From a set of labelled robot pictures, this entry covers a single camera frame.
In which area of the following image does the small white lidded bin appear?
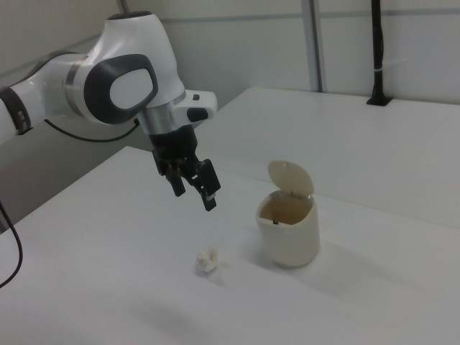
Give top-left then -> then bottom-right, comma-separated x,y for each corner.
255,160 -> 321,269

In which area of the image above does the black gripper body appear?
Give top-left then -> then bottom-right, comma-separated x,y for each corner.
148,125 -> 201,177

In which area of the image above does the white paper trash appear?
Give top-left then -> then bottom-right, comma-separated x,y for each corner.
195,242 -> 228,285

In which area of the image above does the black pole with base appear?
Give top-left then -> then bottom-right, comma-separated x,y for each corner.
366,0 -> 393,107

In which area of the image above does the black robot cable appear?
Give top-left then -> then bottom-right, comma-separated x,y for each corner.
0,118 -> 140,289

